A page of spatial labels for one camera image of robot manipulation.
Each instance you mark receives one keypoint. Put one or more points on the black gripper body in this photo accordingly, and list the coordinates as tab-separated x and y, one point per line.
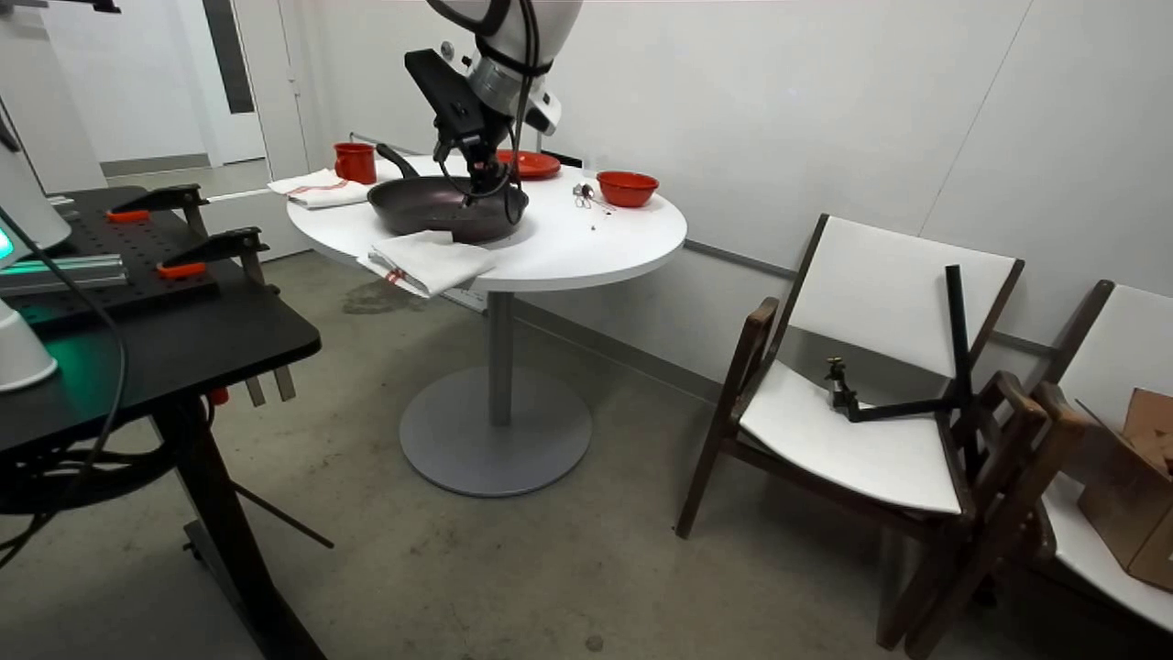
464	121

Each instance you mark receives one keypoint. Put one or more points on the white towel with red stripes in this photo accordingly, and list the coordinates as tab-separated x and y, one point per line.
426	261

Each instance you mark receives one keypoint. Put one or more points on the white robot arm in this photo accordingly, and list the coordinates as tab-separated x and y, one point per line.
507	77

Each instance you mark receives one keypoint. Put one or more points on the black frying pan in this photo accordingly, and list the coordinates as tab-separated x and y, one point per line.
443	202

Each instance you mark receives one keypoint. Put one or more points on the red plate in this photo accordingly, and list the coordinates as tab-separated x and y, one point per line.
530	163

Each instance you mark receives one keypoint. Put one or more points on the red cup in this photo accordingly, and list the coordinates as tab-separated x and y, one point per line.
354	160

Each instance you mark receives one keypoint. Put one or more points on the small dark object on table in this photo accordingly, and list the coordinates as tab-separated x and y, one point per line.
590	196

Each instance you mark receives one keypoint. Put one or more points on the red bowl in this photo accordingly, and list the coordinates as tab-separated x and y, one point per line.
627	187

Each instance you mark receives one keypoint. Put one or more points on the orange black clamp right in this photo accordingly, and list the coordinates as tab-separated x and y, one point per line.
229	245

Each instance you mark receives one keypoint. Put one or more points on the orange black clamp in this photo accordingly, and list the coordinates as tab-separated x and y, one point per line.
229	245
183	196

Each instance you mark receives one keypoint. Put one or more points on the orange black clamp left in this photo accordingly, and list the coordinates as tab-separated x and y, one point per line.
183	196

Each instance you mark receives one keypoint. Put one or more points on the black desk with pegboard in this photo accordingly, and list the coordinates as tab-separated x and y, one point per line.
129	404

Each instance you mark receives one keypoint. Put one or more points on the wooden chair white cushion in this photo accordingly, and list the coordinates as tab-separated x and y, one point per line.
859	385

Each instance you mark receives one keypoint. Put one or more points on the black metal stand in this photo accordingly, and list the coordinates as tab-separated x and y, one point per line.
947	393

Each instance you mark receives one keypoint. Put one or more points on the cardboard box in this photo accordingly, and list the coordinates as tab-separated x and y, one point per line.
1131	488

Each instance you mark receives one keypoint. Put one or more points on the round white pedestal table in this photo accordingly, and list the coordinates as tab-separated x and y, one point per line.
500	426

